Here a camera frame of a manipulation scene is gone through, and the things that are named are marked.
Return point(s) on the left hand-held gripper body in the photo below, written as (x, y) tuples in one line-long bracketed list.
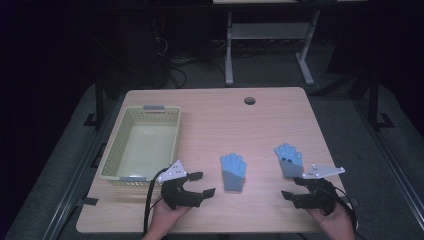
[(178, 196)]

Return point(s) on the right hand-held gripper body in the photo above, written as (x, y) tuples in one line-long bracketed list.
[(321, 196)]

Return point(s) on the blue glove with dots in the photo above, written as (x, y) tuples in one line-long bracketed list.
[(289, 161)]

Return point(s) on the plain blue knit glove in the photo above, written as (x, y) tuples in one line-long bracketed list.
[(233, 173)]

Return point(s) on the person's left hand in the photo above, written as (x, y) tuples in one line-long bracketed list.
[(163, 218)]

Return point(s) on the aluminium floor rail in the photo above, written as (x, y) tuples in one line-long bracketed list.
[(390, 160), (80, 166)]

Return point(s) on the black metal stand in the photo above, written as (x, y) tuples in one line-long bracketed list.
[(375, 106)]

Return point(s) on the white metal desk frame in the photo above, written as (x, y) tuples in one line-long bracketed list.
[(266, 30)]

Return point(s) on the pale yellow plastic basket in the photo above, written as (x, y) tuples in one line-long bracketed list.
[(146, 146)]

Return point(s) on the person's right hand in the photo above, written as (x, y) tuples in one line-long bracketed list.
[(336, 223)]

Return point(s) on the black table edge bracket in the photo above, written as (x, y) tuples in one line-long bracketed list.
[(88, 201)]

